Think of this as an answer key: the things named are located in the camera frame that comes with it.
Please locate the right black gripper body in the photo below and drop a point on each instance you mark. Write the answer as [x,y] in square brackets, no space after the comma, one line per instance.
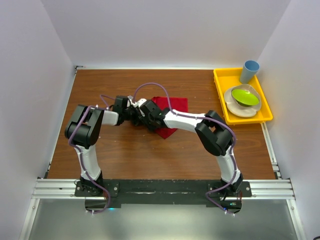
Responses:
[148,122]

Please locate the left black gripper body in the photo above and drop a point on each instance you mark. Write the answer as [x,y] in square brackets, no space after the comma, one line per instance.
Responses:
[132,115]

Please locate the red cloth napkin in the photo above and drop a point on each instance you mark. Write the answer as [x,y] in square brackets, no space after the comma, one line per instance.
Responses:
[177,103]

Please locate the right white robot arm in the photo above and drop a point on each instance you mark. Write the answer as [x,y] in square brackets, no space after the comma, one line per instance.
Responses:
[214,134]

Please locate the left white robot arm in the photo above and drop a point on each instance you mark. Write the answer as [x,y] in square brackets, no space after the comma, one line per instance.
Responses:
[83,131]

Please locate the yellow plastic tray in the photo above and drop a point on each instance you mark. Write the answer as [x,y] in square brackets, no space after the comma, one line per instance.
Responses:
[225,78]

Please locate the white plate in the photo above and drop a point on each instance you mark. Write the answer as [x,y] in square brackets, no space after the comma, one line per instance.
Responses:
[240,110]

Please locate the green bowl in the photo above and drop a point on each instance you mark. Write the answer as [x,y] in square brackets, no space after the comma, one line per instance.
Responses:
[244,97]

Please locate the blue plastic cup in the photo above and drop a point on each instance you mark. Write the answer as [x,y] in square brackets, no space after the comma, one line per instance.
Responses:
[250,68]

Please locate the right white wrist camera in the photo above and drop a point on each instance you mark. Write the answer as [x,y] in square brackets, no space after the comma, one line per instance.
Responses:
[137,105]

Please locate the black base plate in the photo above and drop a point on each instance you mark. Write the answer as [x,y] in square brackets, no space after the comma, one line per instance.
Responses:
[162,192]

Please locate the aluminium frame rail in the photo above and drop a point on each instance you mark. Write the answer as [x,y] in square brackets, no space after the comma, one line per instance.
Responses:
[278,189]

